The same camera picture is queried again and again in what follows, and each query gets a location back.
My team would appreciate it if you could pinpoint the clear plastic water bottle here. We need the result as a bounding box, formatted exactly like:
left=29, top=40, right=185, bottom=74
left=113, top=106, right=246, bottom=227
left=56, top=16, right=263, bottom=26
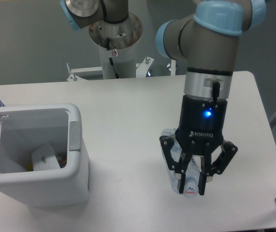
left=168, top=139, right=200, bottom=198

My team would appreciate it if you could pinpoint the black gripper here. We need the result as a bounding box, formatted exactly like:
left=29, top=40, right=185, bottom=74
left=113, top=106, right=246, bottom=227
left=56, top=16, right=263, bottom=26
left=159, top=95, right=238, bottom=195

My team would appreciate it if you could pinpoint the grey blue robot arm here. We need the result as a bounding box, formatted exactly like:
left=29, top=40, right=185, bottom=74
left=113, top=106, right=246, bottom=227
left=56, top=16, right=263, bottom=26
left=60, top=0, right=266, bottom=197

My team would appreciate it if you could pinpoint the white metal frame bracket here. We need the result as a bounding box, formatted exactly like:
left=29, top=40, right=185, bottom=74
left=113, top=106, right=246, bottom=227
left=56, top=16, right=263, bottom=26
left=66, top=56, right=178, bottom=82

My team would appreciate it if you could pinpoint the white plastic wrapper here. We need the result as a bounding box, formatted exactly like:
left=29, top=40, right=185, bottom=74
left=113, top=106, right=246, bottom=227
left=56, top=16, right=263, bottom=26
left=31, top=143, right=60, bottom=171

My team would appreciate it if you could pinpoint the white plastic trash can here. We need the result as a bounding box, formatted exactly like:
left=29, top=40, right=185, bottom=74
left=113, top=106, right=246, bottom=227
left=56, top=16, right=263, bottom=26
left=0, top=103, right=90, bottom=207

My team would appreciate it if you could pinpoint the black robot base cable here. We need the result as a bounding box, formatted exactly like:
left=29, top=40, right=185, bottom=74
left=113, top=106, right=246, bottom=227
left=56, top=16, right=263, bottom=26
left=106, top=37, right=120, bottom=79

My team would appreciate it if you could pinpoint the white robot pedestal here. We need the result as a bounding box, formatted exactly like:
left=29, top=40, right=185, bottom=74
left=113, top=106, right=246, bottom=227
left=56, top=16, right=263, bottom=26
left=89, top=13, right=143, bottom=67

